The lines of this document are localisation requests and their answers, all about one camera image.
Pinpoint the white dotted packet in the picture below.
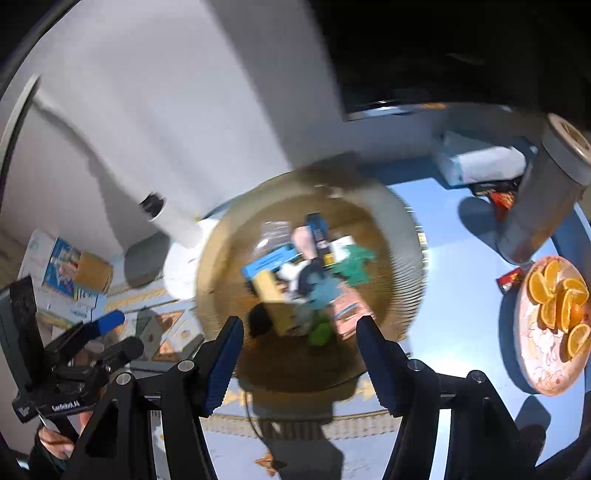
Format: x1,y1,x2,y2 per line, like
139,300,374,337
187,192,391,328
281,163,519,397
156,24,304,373
276,262,302,296

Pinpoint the white tissue pack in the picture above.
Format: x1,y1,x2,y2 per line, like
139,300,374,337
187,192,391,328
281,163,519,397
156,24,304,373
431,130,528,186

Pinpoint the grey cylindrical canister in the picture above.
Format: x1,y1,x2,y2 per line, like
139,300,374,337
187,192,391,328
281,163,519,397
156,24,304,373
495,112,591,265

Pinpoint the bright green small toy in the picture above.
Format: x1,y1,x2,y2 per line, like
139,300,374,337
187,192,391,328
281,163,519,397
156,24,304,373
308,320,334,346

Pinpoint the amber ribbed glass plate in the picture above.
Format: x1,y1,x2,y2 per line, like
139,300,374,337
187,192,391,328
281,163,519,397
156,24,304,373
196,170,424,394

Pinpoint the small red and black packet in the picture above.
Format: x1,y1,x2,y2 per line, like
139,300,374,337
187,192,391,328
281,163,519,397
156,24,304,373
496,269,526,295

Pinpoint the blue and white paper box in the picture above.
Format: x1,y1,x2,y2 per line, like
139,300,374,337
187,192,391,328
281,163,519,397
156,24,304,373
20,230,100,320

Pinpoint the person's left hand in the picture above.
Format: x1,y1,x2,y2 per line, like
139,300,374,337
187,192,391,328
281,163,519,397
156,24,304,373
37,408,94,461

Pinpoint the white desk lamp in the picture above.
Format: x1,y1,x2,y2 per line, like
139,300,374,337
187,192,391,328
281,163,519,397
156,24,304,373
0,74,219,302

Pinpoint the pink floral plate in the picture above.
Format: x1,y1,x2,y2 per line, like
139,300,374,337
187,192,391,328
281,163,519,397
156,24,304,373
514,255,591,397

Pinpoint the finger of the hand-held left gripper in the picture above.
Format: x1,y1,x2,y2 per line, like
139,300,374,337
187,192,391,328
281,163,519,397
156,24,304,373
69,336,145,376
44,310,127,365

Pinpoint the pink small box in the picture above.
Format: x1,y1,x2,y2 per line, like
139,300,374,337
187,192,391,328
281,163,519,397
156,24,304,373
331,283,366,341

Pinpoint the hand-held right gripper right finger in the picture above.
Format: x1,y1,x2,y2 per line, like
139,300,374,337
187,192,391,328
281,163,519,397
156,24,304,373
356,316,539,480

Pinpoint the black-haired doll figurine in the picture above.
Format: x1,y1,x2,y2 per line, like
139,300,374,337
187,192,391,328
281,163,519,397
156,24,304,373
248,304,274,337

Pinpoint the green translucent figurine piece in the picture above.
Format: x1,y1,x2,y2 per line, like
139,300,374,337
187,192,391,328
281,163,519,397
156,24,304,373
338,244,378,288

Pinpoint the blue translucent figurine piece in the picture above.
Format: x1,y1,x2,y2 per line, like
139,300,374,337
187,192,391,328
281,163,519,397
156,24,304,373
307,272,343,311

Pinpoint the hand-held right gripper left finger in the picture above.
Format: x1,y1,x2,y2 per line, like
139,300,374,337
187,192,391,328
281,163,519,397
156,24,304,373
62,316,245,480

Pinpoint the yellow small box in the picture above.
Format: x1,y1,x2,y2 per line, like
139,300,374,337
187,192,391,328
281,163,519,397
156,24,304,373
253,270,297,337

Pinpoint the red and black snack packet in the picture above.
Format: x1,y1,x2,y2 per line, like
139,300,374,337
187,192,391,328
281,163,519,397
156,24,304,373
470,179,519,223

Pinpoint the pale pink figurine part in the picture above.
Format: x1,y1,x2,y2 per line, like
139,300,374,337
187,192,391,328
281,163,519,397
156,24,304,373
291,225,320,260

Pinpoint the brown cardboard box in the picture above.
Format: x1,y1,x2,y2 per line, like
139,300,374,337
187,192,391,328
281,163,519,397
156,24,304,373
75,253,114,295

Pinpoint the pile of orange slices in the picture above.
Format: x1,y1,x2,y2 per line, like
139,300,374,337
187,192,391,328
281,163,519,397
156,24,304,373
527,258,591,361

